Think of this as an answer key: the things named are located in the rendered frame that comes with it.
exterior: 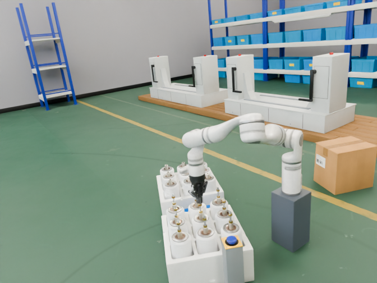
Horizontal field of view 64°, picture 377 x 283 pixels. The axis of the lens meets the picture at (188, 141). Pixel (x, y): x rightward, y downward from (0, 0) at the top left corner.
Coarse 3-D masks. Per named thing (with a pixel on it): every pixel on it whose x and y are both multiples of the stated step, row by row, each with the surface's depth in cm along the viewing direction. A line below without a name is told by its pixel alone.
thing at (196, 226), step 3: (192, 219) 148; (210, 219) 147; (192, 222) 146; (195, 222) 145; (198, 222) 144; (207, 222) 144; (210, 222) 146; (192, 225) 147; (195, 225) 145; (198, 225) 144; (201, 225) 143; (207, 225) 144; (210, 225) 146; (192, 228) 149; (195, 228) 145; (198, 228) 144; (195, 231) 146; (195, 234) 147; (195, 237) 148
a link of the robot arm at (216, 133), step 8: (232, 120) 114; (240, 120) 111; (248, 120) 107; (256, 120) 107; (208, 128) 124; (216, 128) 120; (224, 128) 118; (232, 128) 117; (208, 136) 123; (216, 136) 121; (224, 136) 121
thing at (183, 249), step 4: (188, 236) 135; (172, 240) 133; (188, 240) 133; (172, 244) 133; (176, 244) 131; (180, 244) 131; (184, 244) 131; (188, 244) 133; (172, 248) 134; (176, 248) 132; (180, 248) 132; (184, 248) 132; (188, 248) 134; (172, 252) 135; (176, 252) 133; (180, 252) 132; (184, 252) 133; (188, 252) 134; (172, 256) 137; (176, 256) 134; (180, 256) 133; (184, 256) 133; (188, 256) 134
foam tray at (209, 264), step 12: (168, 240) 145; (192, 240) 143; (168, 252) 137; (192, 252) 141; (216, 252) 134; (252, 252) 134; (168, 264) 130; (180, 264) 131; (192, 264) 132; (204, 264) 133; (216, 264) 133; (252, 264) 136; (168, 276) 132; (180, 276) 133; (192, 276) 134; (204, 276) 135; (216, 276) 136; (252, 276) 139
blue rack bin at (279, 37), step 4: (280, 32) 612; (268, 36) 638; (272, 36) 630; (276, 36) 623; (280, 36) 615; (284, 36) 615; (272, 40) 633; (276, 40) 626; (280, 40) 618; (284, 40) 618
